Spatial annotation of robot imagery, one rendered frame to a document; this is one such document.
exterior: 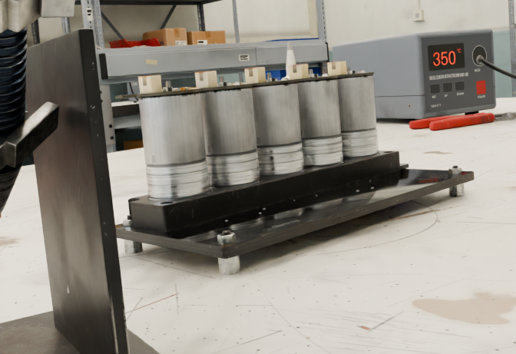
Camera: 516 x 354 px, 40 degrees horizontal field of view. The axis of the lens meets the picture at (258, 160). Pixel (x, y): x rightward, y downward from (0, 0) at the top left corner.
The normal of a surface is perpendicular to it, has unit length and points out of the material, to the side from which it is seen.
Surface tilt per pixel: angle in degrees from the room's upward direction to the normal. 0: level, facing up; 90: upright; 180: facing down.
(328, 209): 0
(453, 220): 0
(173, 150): 90
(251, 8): 90
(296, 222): 0
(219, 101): 90
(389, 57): 90
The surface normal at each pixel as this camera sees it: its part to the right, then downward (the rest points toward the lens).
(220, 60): 0.66, 0.03
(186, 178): 0.36, 0.08
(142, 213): -0.72, 0.15
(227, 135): 0.11, 0.11
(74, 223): -0.86, 0.14
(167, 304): -0.09, -0.99
